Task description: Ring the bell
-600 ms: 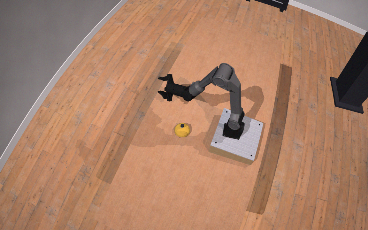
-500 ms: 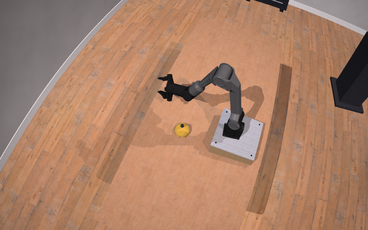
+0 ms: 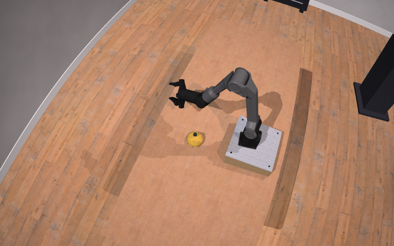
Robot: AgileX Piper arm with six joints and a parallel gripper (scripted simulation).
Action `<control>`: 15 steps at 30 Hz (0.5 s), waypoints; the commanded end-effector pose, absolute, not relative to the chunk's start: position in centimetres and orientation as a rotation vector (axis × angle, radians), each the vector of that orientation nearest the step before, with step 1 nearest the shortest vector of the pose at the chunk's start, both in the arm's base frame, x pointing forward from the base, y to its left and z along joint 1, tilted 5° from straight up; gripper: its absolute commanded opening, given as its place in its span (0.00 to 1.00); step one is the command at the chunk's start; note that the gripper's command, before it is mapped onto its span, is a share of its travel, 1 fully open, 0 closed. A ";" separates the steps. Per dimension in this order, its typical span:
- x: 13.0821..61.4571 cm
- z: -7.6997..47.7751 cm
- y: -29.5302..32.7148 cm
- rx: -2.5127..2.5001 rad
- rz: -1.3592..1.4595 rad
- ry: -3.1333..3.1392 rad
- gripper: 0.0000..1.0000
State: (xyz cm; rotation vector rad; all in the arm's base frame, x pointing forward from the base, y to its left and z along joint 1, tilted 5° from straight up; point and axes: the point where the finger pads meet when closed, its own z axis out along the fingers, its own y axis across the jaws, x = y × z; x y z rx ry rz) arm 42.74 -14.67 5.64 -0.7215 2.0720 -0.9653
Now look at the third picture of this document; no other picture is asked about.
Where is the yellow dome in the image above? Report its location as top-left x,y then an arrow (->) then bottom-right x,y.
187,132 -> 203,147

